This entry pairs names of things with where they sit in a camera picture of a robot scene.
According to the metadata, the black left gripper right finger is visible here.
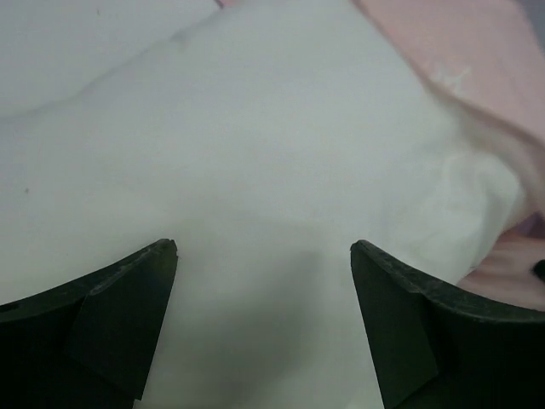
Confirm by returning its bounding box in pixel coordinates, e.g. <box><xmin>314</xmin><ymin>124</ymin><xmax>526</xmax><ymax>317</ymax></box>
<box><xmin>351</xmin><ymin>240</ymin><xmax>544</xmax><ymax>408</ymax></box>

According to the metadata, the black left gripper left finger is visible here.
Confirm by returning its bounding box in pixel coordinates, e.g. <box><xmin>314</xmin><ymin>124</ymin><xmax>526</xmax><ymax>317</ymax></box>
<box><xmin>1</xmin><ymin>239</ymin><xmax>177</xmax><ymax>409</ymax></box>

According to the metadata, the white pillow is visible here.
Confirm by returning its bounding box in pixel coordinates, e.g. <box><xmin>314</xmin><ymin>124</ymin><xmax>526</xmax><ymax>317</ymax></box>
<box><xmin>1</xmin><ymin>1</ymin><xmax>524</xmax><ymax>408</ymax></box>

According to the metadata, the pink printed pillowcase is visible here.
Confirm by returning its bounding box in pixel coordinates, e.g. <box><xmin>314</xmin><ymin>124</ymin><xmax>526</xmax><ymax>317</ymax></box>
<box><xmin>221</xmin><ymin>1</ymin><xmax>544</xmax><ymax>311</ymax></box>

